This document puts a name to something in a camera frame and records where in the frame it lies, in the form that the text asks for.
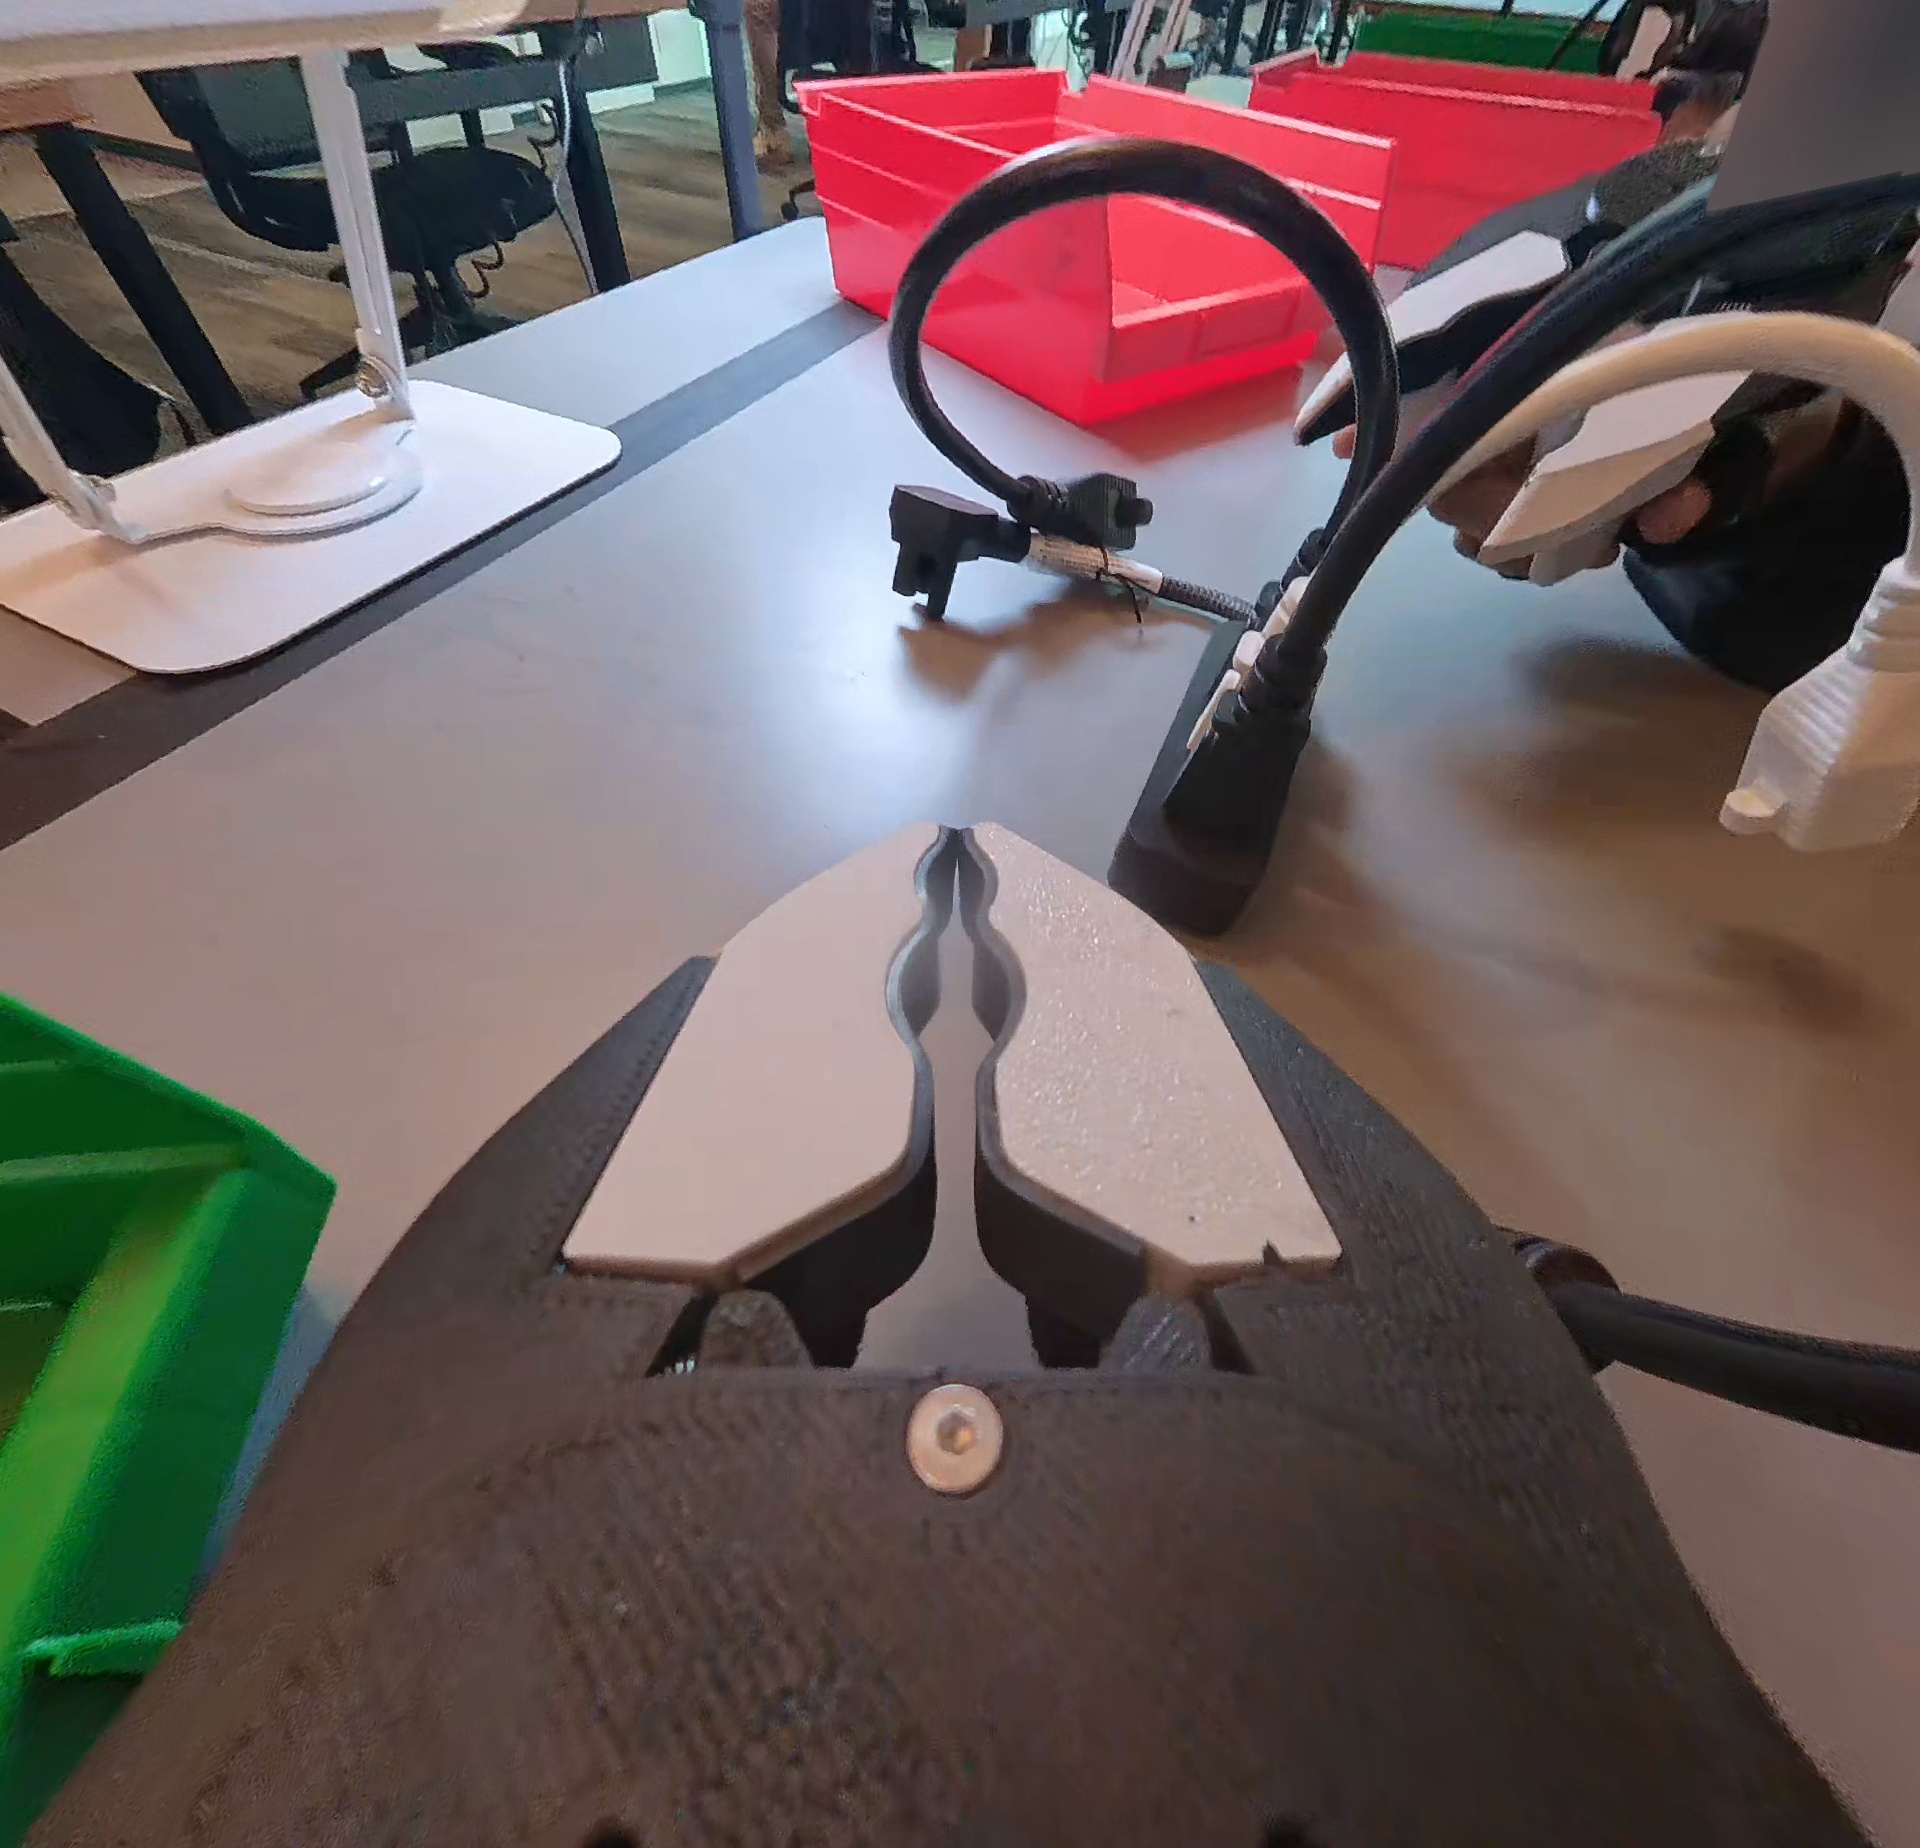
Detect black power strip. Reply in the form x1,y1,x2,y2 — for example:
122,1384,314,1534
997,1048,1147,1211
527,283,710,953
889,480,1315,939

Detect white extension cord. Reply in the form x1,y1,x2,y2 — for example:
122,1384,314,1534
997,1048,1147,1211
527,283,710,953
1190,316,1920,851

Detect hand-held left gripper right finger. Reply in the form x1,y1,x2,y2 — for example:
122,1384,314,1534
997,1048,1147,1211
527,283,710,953
958,821,1347,1301

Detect green plastic bin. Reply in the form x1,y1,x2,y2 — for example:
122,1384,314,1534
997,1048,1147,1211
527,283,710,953
1350,10,1621,76
0,991,339,1797

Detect red plastic bin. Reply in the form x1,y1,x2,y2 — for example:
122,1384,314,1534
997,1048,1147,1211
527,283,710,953
796,70,1398,429
1249,52,1666,273

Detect thin black extension cord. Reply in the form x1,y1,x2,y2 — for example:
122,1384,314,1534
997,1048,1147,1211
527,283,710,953
887,135,1405,635

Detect black office chair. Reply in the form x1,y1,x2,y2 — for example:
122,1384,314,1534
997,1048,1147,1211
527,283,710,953
142,48,559,399

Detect person's right hand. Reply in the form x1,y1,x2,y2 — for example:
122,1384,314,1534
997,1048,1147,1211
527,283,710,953
1424,451,1720,589

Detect thick black extension cord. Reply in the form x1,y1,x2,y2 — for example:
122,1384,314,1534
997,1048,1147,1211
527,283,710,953
1191,176,1920,1452

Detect blue metal pole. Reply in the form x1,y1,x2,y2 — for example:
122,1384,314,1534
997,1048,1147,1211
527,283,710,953
651,0,779,240

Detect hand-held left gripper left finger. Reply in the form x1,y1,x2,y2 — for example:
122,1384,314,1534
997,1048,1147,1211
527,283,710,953
559,823,961,1290

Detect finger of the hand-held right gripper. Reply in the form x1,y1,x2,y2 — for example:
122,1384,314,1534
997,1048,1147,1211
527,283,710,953
1475,362,1757,589
1293,227,1573,451

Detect person's right forearm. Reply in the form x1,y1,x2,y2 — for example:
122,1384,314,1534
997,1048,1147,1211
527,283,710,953
1626,377,1920,699

